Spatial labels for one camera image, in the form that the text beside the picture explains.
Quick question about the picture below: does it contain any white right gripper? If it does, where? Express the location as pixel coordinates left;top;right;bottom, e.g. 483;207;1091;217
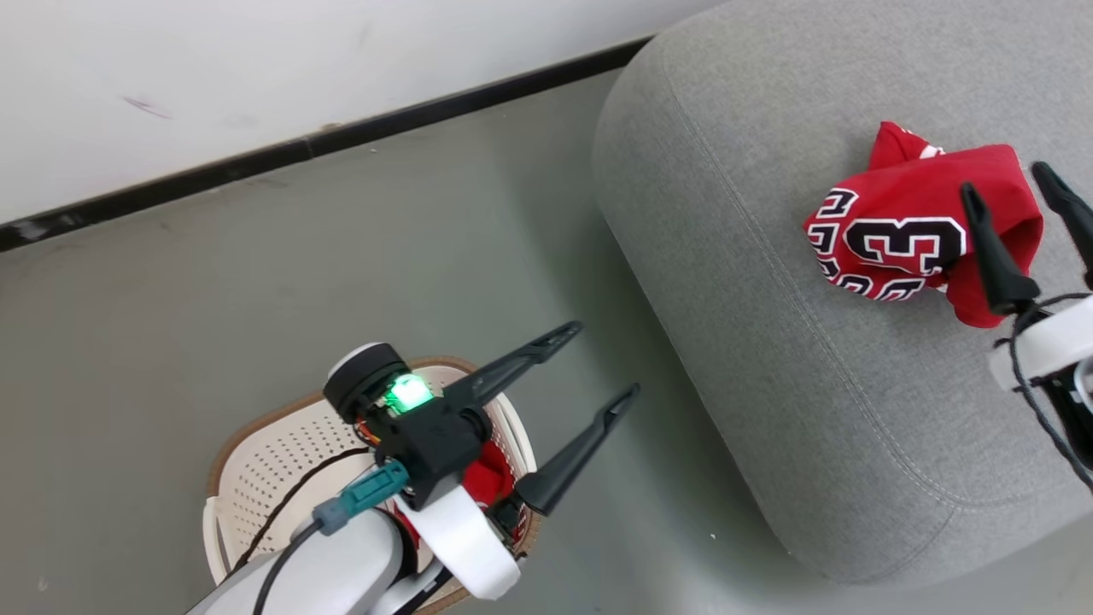
960;161;1093;469

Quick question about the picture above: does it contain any red jersey with black numbers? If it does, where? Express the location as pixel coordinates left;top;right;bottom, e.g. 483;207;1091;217
803;120;1044;330

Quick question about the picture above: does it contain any thin black right gripper cable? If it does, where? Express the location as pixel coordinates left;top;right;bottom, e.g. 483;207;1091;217
993;293;1093;495

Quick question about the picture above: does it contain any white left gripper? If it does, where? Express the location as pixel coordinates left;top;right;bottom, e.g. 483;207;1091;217
395;321;641;600

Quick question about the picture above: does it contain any black wall baseboard strip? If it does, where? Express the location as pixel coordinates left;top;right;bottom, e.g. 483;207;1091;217
0;36;655;254

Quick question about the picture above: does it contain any grey fabric sofa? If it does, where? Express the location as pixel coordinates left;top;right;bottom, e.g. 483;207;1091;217
592;0;1093;587

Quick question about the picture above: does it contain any black cylinder with white cap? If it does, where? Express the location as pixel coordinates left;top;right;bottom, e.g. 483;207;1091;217
323;343;412;421

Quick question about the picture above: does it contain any plain red garment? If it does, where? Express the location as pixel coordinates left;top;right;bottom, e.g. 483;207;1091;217
465;440;517;509

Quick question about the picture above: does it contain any thin dark left gripper cable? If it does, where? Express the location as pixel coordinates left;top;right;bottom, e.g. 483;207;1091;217
229;448;370;575

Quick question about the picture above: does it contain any cream perforated laundry basket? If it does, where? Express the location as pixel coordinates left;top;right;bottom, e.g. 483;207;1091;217
202;356;544;615

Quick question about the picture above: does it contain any black cable with teal connector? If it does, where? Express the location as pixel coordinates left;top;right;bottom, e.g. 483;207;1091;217
254;460;411;615

